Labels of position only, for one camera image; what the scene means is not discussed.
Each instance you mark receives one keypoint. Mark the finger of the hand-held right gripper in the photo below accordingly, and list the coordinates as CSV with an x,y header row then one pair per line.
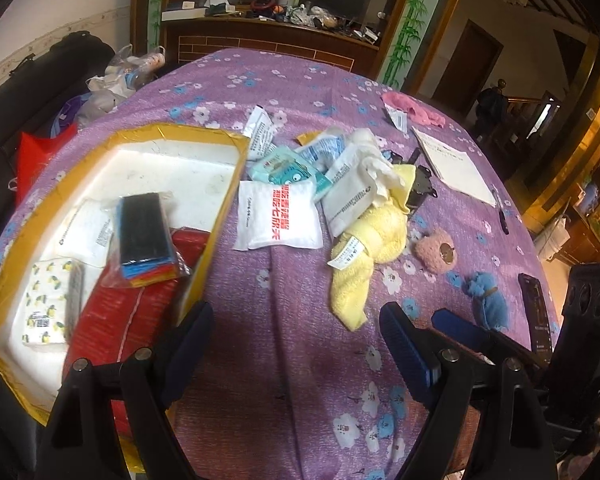
x,y
457,327

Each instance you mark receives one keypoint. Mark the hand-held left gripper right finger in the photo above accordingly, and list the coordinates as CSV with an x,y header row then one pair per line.
x,y
405,345

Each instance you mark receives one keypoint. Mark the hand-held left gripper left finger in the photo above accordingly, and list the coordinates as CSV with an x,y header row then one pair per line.
x,y
192,340

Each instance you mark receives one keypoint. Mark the blue knitted cloth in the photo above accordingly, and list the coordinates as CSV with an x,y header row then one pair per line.
x,y
490,302

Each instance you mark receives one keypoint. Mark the yellow towel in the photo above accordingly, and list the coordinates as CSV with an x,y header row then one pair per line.
x,y
370,242

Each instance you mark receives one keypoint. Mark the white packet with red print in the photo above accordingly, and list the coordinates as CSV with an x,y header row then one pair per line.
x,y
275,215

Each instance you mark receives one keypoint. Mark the white pouch with dark print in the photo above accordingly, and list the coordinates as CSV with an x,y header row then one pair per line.
x,y
347,195

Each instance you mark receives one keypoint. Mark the yellow foam-lined box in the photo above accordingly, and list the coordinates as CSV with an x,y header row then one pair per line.
x,y
180,170

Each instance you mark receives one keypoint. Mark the white cloth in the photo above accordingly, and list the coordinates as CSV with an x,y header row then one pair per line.
x,y
372,157

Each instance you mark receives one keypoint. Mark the teal wet wipes pack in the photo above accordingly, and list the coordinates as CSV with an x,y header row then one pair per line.
x,y
280,167

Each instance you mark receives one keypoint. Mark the pink fuzzy pouch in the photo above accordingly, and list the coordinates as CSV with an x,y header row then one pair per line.
x,y
430,255

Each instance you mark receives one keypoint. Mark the purple floral blanket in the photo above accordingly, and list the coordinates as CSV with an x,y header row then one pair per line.
x,y
290,310

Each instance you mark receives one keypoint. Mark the white bucket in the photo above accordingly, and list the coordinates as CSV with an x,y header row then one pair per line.
x,y
550,240

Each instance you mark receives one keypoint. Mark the pack of coloured sponge cloths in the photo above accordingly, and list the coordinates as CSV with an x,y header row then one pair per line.
x,y
140,232

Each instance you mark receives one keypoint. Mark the black pen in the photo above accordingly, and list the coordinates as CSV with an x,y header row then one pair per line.
x,y
501,215

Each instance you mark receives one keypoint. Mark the black device with metal disc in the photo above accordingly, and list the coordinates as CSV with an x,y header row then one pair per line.
x,y
420,187

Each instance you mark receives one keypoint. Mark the white pouch with grey print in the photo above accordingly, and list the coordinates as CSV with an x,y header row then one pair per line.
x,y
87,232

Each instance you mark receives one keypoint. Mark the lemon print tissue pack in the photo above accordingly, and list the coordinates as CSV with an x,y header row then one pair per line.
x,y
45,300

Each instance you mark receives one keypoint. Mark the white paper sheet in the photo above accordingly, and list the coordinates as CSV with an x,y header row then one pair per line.
x,y
455,162

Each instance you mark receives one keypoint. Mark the white sachet with black print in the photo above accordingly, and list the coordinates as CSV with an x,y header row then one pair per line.
x,y
260,135

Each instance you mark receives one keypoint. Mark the small white packet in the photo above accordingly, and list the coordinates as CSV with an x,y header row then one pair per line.
x,y
397,120

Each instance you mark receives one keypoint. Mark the yellow packet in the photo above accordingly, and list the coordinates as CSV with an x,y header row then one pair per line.
x,y
306,139

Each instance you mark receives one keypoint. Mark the pink cloth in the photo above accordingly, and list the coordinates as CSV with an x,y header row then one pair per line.
x,y
412,102

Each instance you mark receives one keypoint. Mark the red bag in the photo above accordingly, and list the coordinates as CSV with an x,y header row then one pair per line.
x,y
35,155

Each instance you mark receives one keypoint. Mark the grey plastic bag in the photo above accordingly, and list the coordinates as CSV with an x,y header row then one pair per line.
x,y
97,105

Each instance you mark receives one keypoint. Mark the brown wooden door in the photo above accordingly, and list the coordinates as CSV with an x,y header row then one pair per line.
x,y
472,70

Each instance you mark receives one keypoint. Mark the white printed plastic bag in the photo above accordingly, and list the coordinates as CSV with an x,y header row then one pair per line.
x,y
140,65

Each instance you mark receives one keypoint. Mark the wooden cabinet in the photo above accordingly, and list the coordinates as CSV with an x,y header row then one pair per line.
x,y
260,42

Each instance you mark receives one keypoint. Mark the bamboo print pillar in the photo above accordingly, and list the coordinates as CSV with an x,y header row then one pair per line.
x,y
410,25
155,7

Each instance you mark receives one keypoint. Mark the flat white box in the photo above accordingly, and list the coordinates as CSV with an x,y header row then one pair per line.
x,y
182,12

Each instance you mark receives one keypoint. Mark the pile of clutter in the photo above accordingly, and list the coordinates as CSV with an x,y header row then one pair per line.
x,y
320,17

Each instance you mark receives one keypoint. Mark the tissue box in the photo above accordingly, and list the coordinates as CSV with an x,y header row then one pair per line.
x,y
216,1

